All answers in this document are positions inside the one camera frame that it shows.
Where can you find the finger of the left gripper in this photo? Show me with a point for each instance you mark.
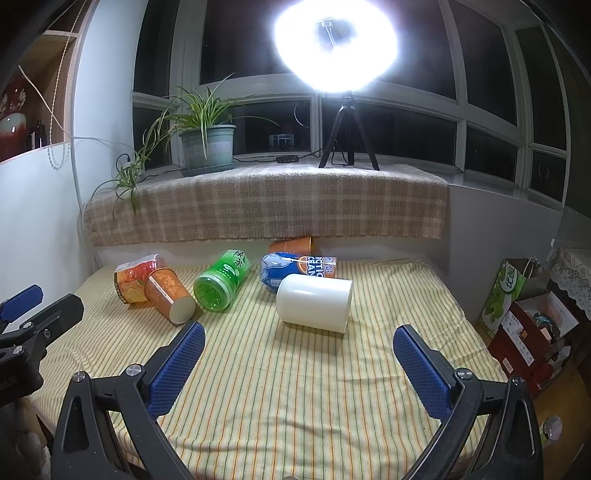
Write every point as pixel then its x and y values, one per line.
pixel 23 350
pixel 18 305

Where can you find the wooden shelf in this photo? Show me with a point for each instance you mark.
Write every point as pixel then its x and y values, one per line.
pixel 47 67

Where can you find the green plastic cup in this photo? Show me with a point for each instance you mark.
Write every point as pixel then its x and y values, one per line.
pixel 216 287

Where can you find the plaid beige blanket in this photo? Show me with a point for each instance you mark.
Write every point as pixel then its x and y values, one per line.
pixel 260 202

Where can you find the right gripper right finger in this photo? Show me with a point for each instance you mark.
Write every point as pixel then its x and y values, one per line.
pixel 510 447

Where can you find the black tripod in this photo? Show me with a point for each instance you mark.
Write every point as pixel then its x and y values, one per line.
pixel 347 118

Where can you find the ring light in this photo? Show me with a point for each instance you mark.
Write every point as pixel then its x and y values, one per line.
pixel 336 46

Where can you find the copper orange cup at back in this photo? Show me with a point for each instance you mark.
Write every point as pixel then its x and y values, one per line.
pixel 303 246

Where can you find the orange paper cup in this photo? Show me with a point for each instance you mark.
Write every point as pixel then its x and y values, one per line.
pixel 167 294

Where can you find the red ceramic vase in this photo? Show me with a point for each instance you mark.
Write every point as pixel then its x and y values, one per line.
pixel 13 120

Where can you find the white lace cloth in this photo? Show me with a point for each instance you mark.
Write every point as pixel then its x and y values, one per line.
pixel 570 269

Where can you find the red orange drink carton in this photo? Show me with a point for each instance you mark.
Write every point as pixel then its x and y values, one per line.
pixel 130 277

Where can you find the yellow striped tablecloth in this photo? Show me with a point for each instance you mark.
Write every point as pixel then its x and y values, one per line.
pixel 269 400

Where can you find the red cardboard box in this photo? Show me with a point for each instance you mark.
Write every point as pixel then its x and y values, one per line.
pixel 534 340

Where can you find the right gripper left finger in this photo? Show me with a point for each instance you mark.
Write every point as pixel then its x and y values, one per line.
pixel 86 445

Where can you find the spider plant in green pot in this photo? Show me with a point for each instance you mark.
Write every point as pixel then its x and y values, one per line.
pixel 201 113

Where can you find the blue orange drink cup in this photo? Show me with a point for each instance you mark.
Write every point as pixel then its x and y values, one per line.
pixel 278 265

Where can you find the white plastic cup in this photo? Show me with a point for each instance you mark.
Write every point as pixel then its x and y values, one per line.
pixel 315 302

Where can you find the green white cardboard box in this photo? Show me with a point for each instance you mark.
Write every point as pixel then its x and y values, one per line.
pixel 517 279

